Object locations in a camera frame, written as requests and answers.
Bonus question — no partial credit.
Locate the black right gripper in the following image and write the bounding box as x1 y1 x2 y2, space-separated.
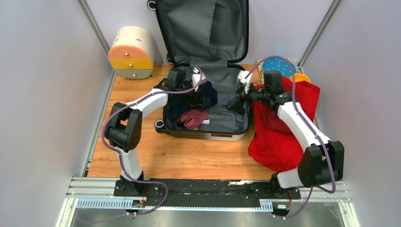
228 79 270 116

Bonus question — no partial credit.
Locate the navy blue garment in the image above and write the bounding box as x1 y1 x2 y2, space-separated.
165 81 218 121

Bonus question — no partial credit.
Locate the dark red garment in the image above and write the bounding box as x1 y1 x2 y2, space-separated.
260 104 291 134

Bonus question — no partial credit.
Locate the pink ribbed garment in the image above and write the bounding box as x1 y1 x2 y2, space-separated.
175 109 210 130

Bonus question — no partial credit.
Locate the astronaut print suitcase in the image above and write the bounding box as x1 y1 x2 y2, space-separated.
155 0 250 141

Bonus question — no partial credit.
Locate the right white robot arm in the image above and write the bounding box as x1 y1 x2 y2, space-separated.
236 70 344 198

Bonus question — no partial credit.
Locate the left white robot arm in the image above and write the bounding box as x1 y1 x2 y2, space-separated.
101 67 204 196

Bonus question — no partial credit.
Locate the floral placemat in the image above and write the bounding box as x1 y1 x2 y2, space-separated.
256 59 264 83

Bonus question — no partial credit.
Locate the teal dotted plate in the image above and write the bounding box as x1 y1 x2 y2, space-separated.
262 56 297 79

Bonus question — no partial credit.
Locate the orange bowl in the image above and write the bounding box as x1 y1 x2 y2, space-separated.
289 73 311 83

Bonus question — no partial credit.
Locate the cream mini drawer cabinet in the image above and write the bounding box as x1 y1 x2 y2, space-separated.
108 26 157 79

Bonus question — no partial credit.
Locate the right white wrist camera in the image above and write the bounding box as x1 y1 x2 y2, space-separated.
236 70 253 94

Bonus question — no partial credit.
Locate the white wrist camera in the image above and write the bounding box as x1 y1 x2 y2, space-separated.
192 73 207 91
236 70 253 94

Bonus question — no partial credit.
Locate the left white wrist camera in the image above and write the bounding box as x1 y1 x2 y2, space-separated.
192 73 207 91

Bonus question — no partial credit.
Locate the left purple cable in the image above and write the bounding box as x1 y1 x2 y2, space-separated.
101 66 206 217

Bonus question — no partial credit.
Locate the purple cable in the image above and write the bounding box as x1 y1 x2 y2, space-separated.
244 55 337 219
101 66 206 217

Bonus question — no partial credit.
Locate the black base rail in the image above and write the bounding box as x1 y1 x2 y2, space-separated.
113 178 301 208

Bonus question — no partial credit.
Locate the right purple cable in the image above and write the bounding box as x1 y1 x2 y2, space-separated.
244 55 337 219

